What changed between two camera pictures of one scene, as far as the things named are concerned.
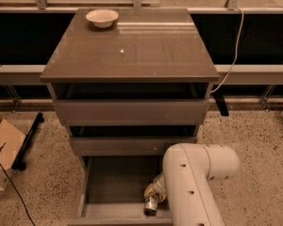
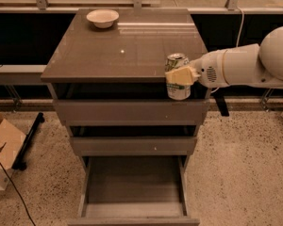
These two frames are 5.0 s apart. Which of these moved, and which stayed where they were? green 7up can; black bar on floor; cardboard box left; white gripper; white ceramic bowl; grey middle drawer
Moved: white gripper; green 7up can
Stayed: cardboard box left; grey middle drawer; white ceramic bowl; black bar on floor
